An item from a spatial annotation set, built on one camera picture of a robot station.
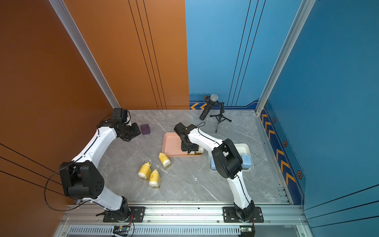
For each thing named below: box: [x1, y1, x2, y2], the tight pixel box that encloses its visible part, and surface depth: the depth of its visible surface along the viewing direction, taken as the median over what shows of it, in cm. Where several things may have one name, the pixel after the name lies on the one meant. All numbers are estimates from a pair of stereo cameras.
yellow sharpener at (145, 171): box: [137, 161, 152, 181], surface depth 84 cm
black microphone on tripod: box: [199, 93, 232, 133], surface depth 96 cm
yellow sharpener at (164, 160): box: [158, 152, 172, 168], surface depth 87 cm
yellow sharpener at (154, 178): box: [149, 169, 160, 188], surface depth 80 cm
